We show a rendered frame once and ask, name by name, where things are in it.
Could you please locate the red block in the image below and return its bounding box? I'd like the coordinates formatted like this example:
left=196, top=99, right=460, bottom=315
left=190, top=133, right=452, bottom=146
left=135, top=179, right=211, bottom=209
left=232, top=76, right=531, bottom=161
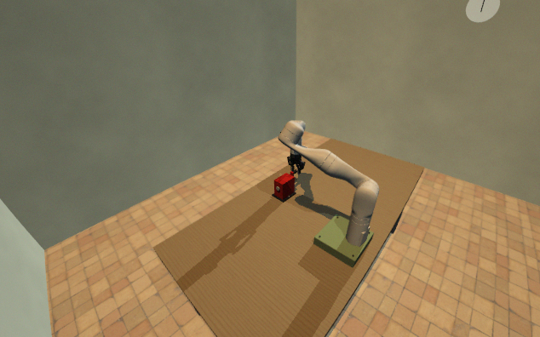
left=273, top=169, right=297, bottom=202

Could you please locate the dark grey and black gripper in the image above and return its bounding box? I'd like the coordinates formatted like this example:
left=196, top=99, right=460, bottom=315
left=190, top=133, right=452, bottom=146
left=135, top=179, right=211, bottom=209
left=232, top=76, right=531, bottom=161
left=287, top=154, right=305, bottom=174

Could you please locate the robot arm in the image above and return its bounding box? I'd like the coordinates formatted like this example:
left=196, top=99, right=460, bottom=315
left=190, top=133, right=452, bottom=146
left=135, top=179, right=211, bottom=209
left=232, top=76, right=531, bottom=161
left=279, top=121, right=379, bottom=247

